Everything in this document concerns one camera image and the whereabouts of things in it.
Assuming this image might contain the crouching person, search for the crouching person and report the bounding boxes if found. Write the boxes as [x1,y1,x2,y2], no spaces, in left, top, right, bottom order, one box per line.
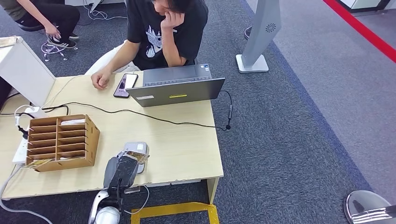
[0,0,81,49]

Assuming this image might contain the robot left hand grey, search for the robot left hand grey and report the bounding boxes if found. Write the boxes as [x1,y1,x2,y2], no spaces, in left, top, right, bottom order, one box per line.
[103,156,120,190]

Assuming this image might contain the printed key card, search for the printed key card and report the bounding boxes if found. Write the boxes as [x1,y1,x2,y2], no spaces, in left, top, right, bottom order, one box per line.
[22,158,53,169]

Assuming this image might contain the black smartphone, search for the black smartphone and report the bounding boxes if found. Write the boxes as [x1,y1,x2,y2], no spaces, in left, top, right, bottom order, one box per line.
[113,73,139,99]

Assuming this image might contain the thick grey cable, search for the thick grey cable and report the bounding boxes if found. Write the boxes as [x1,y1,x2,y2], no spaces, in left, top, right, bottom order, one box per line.
[0,164,54,224]

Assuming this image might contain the white furniture edge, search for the white furniture edge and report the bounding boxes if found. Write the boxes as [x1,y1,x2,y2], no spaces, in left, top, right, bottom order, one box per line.
[65,0,126,6]

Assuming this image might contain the white monitor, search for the white monitor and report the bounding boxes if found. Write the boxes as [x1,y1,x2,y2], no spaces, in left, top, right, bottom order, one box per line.
[0,36,57,119]

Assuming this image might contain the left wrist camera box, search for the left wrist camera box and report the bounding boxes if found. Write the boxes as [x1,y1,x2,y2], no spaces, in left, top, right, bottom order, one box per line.
[115,151,140,190]

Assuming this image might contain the seated person's right hand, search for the seated person's right hand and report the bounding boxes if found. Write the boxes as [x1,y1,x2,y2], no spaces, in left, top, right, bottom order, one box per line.
[91,69,113,91]

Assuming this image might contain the chrome stool base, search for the chrome stool base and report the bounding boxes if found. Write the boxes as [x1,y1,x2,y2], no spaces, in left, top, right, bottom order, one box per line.
[40,41,78,62]

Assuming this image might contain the crouching person's hand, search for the crouching person's hand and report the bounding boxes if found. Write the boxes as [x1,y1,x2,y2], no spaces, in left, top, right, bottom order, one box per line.
[44,24,62,40]

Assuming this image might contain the thin white cable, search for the thin white cable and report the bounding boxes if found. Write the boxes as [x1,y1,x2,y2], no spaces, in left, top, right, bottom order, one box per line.
[123,185,151,216]

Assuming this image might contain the seated person's left hand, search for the seated person's left hand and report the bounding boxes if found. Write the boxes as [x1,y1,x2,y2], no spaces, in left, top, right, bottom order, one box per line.
[160,11,185,32]

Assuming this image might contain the white charger with cable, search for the white charger with cable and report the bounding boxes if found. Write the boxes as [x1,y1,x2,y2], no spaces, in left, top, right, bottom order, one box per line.
[14,104,41,128]

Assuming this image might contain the seated person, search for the seated person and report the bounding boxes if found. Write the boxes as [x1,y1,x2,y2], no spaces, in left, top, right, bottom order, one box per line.
[85,0,209,91]

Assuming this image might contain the long black cable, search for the long black cable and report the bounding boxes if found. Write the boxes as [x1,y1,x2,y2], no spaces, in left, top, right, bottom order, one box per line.
[41,90,233,132]

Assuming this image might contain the desk side panel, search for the desk side panel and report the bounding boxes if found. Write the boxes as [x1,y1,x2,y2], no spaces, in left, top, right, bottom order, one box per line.
[206,177,220,205]

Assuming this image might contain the white floor cables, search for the white floor cables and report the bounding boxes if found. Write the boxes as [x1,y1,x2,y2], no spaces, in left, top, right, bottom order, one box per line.
[83,0,128,21]

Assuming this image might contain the white key card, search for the white key card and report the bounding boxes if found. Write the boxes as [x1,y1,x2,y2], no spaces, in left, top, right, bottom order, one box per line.
[60,119,86,126]

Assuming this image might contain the black plug with cable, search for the black plug with cable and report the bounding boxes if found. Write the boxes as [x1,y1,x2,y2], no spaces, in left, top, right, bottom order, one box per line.
[0,112,35,139]

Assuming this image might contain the printed ID card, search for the printed ID card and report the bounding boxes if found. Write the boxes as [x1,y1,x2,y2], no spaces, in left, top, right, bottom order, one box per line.
[123,150,150,164]

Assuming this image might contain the beige flat piece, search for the beige flat piece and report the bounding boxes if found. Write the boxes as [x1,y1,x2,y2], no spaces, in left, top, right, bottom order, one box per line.
[0,36,19,48]

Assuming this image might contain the grey kiosk stand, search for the grey kiosk stand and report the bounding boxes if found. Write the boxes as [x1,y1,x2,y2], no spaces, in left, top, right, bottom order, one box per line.
[235,0,282,74]

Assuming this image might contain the yellow floor tape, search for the yellow floor tape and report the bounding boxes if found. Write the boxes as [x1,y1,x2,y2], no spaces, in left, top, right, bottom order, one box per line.
[131,202,220,224]

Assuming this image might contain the white cabinet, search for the white cabinet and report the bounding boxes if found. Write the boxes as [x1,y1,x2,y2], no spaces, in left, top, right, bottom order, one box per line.
[338,0,396,14]

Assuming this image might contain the grey card reader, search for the grey card reader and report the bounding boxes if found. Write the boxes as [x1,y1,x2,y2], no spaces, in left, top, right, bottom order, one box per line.
[123,141,149,175]

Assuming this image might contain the wooden card rack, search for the wooden card rack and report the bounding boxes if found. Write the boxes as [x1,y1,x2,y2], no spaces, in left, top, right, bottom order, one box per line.
[25,114,101,173]

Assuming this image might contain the thin beige cable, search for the thin beige cable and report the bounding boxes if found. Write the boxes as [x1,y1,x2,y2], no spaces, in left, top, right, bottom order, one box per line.
[42,75,82,109]

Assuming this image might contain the white power strip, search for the white power strip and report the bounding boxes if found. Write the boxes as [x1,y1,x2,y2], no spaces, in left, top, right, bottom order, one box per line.
[12,136,29,165]

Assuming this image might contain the grey laptop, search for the grey laptop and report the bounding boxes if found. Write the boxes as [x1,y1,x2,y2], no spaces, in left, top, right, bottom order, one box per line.
[126,63,226,108]

